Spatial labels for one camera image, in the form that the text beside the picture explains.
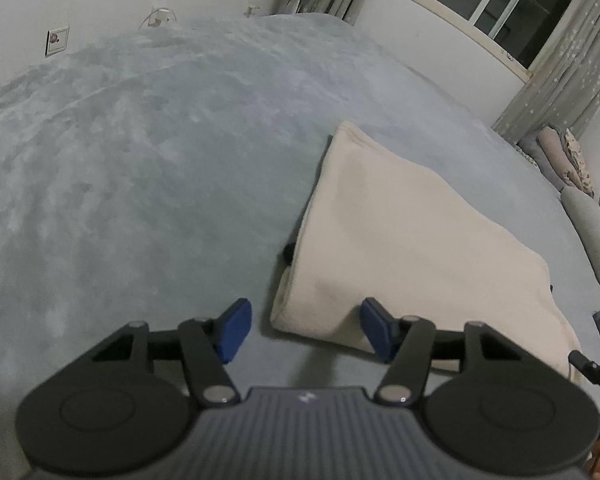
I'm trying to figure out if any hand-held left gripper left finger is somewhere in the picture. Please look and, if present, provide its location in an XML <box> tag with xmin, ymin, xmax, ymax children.
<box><xmin>75</xmin><ymin>298</ymin><xmax>254</xmax><ymax>406</ymax></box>

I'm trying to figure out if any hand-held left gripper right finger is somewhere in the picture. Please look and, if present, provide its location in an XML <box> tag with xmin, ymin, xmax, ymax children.
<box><xmin>359</xmin><ymin>298</ymin><xmax>536</xmax><ymax>406</ymax></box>

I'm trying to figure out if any cream fleece garment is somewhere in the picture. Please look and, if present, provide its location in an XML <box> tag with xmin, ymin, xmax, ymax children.
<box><xmin>270</xmin><ymin>120</ymin><xmax>583</xmax><ymax>386</ymax></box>

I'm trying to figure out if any grey-blue bed blanket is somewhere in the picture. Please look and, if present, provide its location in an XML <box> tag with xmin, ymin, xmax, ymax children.
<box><xmin>0</xmin><ymin>12</ymin><xmax>600</xmax><ymax>480</ymax></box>

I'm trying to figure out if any lilac folded blanket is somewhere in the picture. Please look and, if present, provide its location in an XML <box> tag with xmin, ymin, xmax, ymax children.
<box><xmin>517</xmin><ymin>132</ymin><xmax>563</xmax><ymax>191</ymax></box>

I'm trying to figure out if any window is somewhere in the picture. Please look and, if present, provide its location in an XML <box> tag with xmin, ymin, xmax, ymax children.
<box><xmin>382</xmin><ymin>0</ymin><xmax>600</xmax><ymax>83</ymax></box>

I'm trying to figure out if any white charger with cable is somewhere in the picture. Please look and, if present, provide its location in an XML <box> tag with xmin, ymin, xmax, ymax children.
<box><xmin>139</xmin><ymin>6</ymin><xmax>177</xmax><ymax>32</ymax></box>

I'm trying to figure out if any white wall socket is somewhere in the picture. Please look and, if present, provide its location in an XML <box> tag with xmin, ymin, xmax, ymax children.
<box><xmin>45</xmin><ymin>26</ymin><xmax>71</xmax><ymax>57</ymax></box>

